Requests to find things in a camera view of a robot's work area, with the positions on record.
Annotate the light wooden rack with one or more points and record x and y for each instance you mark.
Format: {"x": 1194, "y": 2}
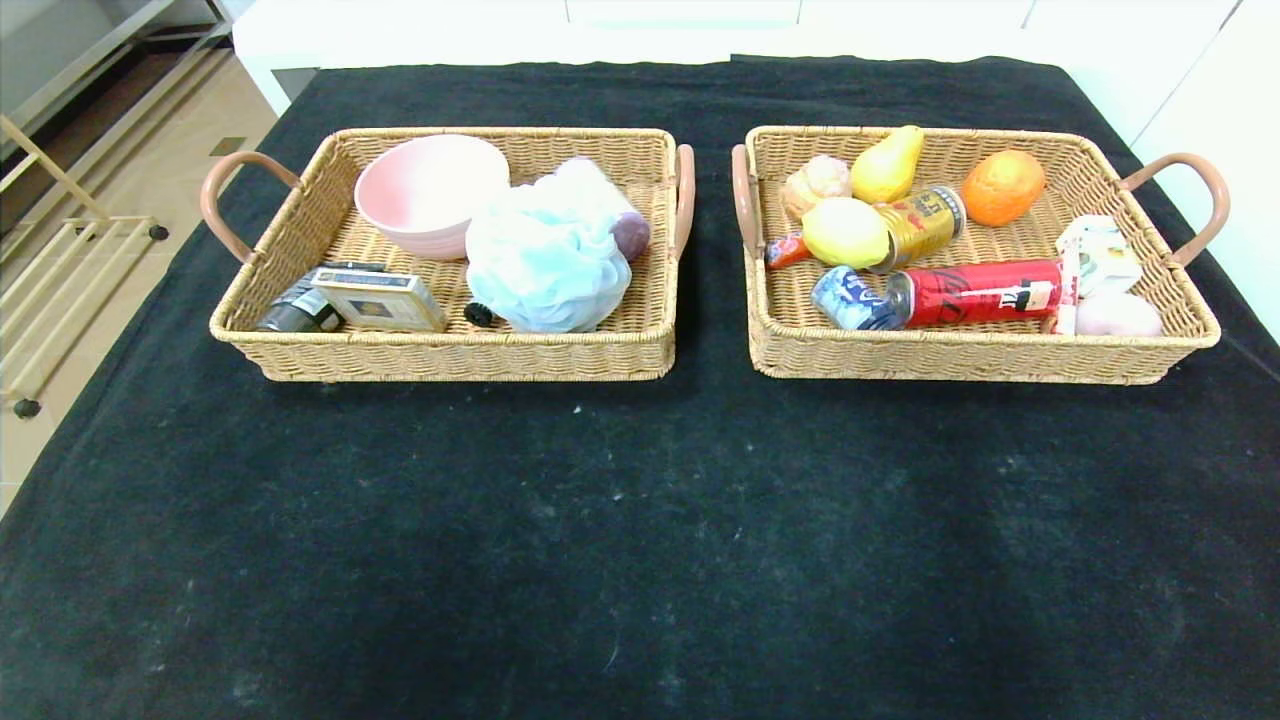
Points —
{"x": 80, "y": 240}

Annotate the gold framed card deck box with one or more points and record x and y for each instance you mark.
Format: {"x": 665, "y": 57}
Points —
{"x": 385, "y": 300}

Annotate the white bottle with brush tip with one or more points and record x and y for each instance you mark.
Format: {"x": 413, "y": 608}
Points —
{"x": 480, "y": 314}

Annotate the purple garbage bag roll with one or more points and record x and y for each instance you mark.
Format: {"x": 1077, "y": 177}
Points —
{"x": 625, "y": 225}

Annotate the pink beige bun toy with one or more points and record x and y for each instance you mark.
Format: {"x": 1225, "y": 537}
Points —
{"x": 818, "y": 182}

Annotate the red blue candy stick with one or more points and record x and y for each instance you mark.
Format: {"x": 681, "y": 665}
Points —
{"x": 785, "y": 250}

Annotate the blue soda can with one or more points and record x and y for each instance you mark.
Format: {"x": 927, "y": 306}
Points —
{"x": 850, "y": 298}

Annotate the grey brown low cabinet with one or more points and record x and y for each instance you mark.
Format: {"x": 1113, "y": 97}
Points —
{"x": 60, "y": 40}

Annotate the red soda can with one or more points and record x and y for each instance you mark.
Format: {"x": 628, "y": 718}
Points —
{"x": 975, "y": 293}

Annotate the pale pink egg toy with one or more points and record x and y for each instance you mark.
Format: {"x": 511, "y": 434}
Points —
{"x": 1118, "y": 315}

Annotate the light blue bath loofah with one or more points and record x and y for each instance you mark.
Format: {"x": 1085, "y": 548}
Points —
{"x": 545, "y": 255}

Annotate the yellow pear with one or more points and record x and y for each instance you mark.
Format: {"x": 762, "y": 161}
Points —
{"x": 888, "y": 163}

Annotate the white desk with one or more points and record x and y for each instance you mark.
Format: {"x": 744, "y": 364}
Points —
{"x": 450, "y": 35}

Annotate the yellow lemon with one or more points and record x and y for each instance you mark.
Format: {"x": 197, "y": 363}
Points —
{"x": 845, "y": 232}

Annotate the black cosmetic tube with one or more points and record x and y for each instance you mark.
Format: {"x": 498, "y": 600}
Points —
{"x": 295, "y": 310}

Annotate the orange fruit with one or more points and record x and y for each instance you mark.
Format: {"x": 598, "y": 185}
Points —
{"x": 1003, "y": 187}

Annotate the gold drink can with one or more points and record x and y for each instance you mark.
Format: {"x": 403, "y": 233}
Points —
{"x": 925, "y": 223}

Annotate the dark table cloth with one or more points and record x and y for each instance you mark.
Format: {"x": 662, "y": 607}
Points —
{"x": 640, "y": 520}

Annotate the white milk carton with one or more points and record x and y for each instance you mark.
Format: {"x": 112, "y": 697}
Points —
{"x": 1100, "y": 255}

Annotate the white cabinet doors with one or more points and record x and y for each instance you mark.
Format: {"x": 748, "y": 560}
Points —
{"x": 1200, "y": 100}

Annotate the pink bowl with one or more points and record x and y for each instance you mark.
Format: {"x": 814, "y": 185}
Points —
{"x": 425, "y": 195}

